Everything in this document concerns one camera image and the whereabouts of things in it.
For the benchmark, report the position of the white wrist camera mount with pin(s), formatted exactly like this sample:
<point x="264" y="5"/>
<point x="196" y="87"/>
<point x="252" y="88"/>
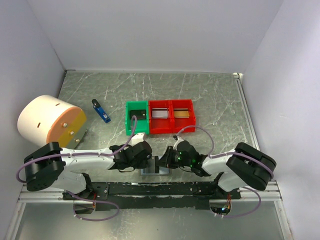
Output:
<point x="138" y="138"/>
<point x="178" y="140"/>

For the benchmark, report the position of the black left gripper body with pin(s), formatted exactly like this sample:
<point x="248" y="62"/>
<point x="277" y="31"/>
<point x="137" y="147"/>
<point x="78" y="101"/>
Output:
<point x="139" y="164"/>

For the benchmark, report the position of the red plastic bin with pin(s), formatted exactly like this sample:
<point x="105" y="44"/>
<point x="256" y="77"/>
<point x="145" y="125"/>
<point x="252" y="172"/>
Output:
<point x="180" y="123"/>
<point x="160" y="126"/>

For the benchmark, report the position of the grey card holder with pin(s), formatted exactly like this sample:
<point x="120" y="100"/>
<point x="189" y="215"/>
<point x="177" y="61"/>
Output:
<point x="162" y="172"/>

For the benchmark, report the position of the red right plastic bin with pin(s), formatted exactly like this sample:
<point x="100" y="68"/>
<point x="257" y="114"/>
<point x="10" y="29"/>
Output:
<point x="180" y="123"/>

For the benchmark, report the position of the blue stapler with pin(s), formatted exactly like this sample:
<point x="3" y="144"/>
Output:
<point x="100" y="111"/>

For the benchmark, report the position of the red middle plastic bin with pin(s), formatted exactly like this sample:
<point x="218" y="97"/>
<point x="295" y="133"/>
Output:
<point x="160" y="126"/>

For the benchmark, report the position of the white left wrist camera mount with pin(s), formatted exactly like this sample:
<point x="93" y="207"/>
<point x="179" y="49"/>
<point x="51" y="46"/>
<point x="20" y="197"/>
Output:
<point x="138" y="138"/>

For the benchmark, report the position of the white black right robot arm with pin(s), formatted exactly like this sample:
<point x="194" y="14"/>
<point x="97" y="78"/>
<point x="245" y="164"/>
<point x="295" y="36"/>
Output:
<point x="242" y="166"/>

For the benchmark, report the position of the white silver card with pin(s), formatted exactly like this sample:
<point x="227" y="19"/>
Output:
<point x="160" y="113"/>

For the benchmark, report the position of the white drum with orange lid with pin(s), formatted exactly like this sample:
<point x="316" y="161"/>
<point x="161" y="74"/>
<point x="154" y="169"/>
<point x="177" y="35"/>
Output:
<point x="48" y="119"/>

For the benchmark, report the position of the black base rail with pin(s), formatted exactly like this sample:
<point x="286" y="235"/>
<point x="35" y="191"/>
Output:
<point x="149" y="195"/>

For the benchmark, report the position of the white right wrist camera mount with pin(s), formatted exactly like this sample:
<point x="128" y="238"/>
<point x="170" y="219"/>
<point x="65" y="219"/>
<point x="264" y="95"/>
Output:
<point x="178" y="140"/>

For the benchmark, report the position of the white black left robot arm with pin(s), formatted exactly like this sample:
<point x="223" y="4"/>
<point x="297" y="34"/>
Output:
<point x="65" y="169"/>

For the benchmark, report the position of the gold card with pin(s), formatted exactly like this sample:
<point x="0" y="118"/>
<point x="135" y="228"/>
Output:
<point x="182" y="113"/>

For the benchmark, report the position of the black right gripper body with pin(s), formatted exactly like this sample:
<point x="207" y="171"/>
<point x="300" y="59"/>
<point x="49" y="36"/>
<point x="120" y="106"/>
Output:
<point x="177" y="160"/>

